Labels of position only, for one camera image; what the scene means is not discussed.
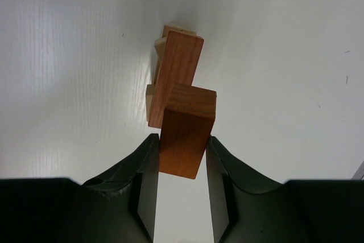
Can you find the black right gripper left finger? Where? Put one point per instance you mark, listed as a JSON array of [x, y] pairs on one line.
[[118, 205]]

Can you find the red-brown arch wood block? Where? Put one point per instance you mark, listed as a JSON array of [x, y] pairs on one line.
[[188, 119]]

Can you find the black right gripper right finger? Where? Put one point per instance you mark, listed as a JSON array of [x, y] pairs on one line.
[[247, 206]]

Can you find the red-brown long wood block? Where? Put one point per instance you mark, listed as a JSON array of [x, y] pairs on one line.
[[178, 66]]

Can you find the light long wood block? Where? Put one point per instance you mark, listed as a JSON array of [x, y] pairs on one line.
[[174, 27]]

